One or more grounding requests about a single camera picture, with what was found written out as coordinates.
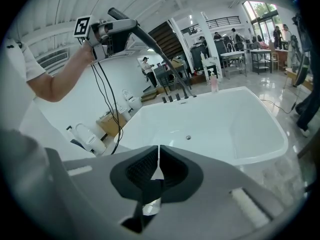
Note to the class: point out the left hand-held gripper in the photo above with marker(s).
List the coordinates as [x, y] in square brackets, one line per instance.
[96, 40]

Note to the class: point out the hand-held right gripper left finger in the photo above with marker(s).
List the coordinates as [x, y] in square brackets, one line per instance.
[100, 174]

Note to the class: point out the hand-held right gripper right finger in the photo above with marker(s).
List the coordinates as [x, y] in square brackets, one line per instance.
[212, 189]

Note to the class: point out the white bathtub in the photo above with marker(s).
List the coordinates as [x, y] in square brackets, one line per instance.
[207, 124]

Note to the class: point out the black shower head holder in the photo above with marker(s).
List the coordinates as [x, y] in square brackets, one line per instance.
[186, 95]

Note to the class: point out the person's left forearm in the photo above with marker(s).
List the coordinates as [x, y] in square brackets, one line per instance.
[60, 81]

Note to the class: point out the chrome bathtub drain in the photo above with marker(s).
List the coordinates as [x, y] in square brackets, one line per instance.
[188, 137]

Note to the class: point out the person's left hand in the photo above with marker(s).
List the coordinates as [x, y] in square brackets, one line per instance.
[88, 52]

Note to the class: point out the dark wooden staircase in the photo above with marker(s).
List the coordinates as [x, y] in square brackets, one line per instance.
[166, 40]

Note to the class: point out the cardboard box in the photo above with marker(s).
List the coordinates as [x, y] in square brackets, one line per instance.
[110, 125]

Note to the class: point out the white air conditioner unit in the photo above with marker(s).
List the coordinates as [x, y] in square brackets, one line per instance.
[53, 60]

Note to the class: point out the black faucet knob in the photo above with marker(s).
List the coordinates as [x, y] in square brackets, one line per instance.
[171, 98]
[164, 100]
[178, 96]

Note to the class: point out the black round tank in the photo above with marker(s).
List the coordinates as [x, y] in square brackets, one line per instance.
[198, 57]

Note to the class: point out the white floral panel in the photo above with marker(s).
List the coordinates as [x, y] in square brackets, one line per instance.
[211, 65]

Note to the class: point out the black balcony railing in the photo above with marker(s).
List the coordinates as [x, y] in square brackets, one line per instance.
[220, 21]

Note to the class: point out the person's white shirt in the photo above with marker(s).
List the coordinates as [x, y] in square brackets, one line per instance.
[22, 101]

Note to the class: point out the pink pump bottle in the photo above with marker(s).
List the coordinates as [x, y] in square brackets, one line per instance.
[214, 82]

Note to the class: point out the white metal table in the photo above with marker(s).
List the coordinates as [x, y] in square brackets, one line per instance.
[233, 62]

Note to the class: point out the wooden chair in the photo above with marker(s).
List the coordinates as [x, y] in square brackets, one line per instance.
[275, 60]

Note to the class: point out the black frame table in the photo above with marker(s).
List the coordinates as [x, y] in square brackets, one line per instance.
[261, 60]

